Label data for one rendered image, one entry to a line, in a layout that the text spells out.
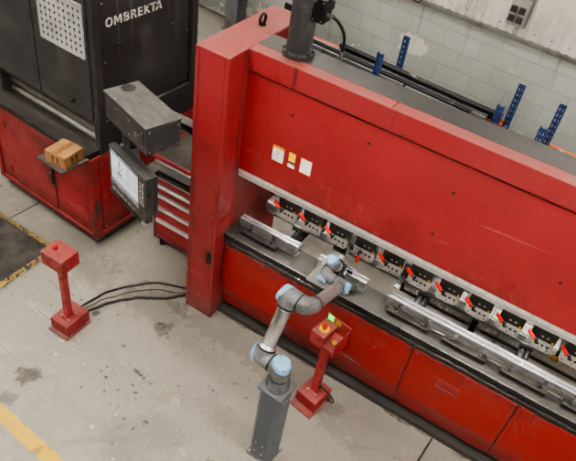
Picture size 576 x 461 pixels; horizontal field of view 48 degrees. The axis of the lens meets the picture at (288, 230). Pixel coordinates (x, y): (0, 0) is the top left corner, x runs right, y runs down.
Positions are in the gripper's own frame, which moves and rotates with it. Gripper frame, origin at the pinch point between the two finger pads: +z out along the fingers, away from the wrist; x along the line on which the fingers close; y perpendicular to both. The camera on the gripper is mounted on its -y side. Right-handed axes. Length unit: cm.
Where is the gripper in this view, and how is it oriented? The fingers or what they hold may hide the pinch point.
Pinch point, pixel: (341, 277)
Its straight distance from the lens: 435.1
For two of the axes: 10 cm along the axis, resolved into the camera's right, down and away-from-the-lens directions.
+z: 2.7, 3.5, 9.0
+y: 5.4, -8.3, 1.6
